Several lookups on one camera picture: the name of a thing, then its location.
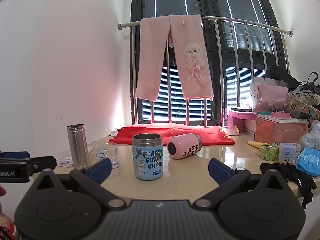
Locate dark window frame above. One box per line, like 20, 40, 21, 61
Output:
130, 0, 292, 128

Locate large pink box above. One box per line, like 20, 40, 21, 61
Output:
254, 117, 308, 146

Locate clear glass cup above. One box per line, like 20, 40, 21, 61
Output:
96, 142, 120, 180

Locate clear plastic bag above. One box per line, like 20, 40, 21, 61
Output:
298, 120, 320, 152

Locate stainless steel cup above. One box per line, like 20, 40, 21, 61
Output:
66, 124, 91, 170

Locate metal window railing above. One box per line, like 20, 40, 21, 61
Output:
117, 16, 293, 128

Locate black hair styling tool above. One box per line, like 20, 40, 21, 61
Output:
282, 107, 313, 119

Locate black handbag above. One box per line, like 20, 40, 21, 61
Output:
297, 72, 320, 93

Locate blue cartoon cup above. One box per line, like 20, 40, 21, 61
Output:
132, 133, 164, 181

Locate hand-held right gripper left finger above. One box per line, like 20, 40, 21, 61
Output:
37, 158, 127, 210

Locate red snack packet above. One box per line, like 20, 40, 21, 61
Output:
0, 212, 17, 240

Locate patterned fabric bag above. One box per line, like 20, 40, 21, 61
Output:
287, 85, 320, 120

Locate flat white box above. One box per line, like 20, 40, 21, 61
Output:
257, 114, 307, 123

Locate black cloth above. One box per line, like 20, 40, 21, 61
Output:
259, 162, 315, 209

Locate blue packet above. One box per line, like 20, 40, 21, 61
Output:
296, 148, 320, 177

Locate plastic bag with pink contents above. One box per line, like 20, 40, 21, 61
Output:
252, 97, 289, 113

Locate stack of white boxes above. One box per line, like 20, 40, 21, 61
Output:
249, 77, 267, 98

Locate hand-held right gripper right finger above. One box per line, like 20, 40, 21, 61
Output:
194, 158, 284, 209

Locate pink pants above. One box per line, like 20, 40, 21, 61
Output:
135, 14, 214, 102

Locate red cloth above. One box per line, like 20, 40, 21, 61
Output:
108, 124, 236, 145

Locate pink cup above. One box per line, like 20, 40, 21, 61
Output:
167, 134, 202, 160

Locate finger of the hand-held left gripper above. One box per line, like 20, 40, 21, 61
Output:
0, 151, 30, 159
27, 156, 57, 178

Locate black box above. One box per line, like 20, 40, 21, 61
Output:
265, 63, 300, 87

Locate green tape roll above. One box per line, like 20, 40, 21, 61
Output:
258, 144, 280, 161

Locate person's left hand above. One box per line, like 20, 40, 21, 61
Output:
0, 186, 7, 214

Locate small white box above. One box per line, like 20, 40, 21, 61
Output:
278, 142, 302, 162

